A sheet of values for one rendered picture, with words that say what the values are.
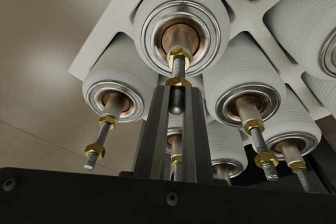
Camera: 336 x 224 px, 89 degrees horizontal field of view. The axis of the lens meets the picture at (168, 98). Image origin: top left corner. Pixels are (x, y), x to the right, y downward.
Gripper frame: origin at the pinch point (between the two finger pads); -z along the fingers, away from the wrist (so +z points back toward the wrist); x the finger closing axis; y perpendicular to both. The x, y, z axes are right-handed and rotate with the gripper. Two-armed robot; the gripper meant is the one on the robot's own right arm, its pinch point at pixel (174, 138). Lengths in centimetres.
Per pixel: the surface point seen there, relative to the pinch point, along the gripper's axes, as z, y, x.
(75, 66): -18.0, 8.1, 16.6
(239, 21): -18.0, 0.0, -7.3
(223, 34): -11.0, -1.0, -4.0
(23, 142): -36, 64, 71
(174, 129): -10.6, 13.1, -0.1
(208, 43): -10.6, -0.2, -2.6
